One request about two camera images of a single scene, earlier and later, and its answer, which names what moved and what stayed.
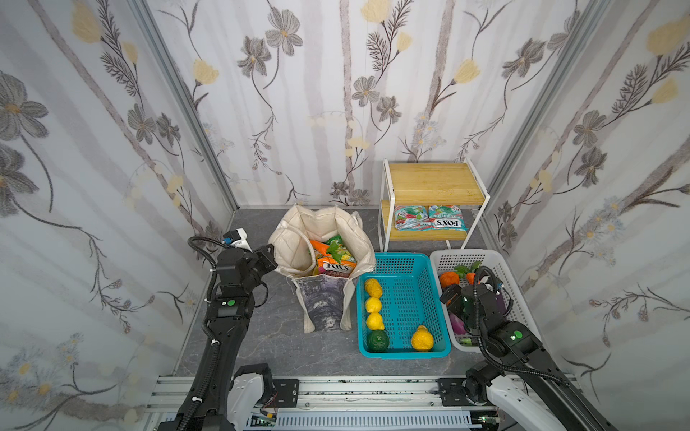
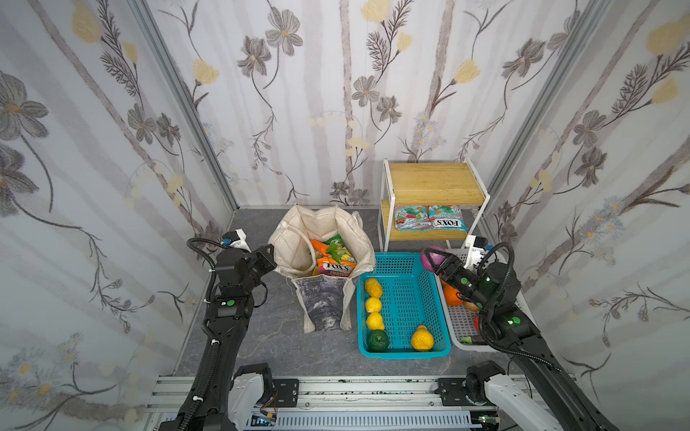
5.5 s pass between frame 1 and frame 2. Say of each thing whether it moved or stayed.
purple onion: moved
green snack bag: stayed
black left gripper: stayed
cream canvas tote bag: stayed
